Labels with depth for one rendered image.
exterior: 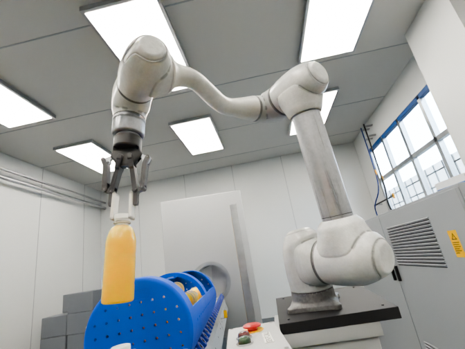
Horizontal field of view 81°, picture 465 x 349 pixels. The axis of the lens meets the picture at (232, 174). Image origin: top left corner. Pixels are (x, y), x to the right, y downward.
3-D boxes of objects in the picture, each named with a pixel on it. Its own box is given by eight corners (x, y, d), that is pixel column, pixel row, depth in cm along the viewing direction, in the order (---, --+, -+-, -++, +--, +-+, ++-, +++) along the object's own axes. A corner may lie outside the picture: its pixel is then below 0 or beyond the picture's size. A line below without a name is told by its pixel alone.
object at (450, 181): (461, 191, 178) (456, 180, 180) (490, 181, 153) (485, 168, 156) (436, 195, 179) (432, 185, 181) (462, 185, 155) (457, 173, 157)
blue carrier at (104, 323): (221, 318, 149) (210, 265, 158) (202, 386, 66) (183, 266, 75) (169, 331, 147) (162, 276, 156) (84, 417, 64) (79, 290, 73)
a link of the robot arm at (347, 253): (347, 277, 97) (412, 278, 80) (318, 291, 88) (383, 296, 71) (290, 87, 113) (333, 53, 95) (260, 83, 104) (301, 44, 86)
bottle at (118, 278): (138, 300, 62) (141, 219, 68) (105, 304, 58) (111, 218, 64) (128, 299, 67) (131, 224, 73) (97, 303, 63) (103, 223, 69)
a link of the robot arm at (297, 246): (310, 282, 111) (297, 228, 116) (348, 284, 97) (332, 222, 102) (281, 292, 102) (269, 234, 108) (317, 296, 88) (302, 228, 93)
